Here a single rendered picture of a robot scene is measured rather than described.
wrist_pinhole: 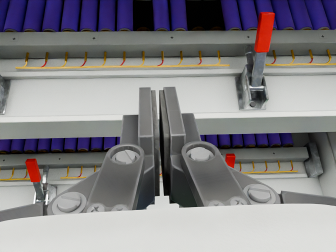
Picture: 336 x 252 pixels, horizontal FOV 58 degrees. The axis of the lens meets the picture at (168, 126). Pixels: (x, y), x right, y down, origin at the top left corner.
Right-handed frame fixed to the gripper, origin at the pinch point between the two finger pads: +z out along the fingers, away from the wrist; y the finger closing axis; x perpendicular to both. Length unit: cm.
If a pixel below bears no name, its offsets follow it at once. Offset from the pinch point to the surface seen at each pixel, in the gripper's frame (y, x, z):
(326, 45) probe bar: 19.2, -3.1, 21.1
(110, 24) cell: -4.2, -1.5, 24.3
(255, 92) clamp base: 11.1, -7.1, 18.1
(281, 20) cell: 15.1, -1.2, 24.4
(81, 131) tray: -7.7, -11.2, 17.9
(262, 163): 17.8, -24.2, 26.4
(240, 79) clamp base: 9.7, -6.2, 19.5
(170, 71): 2.1, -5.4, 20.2
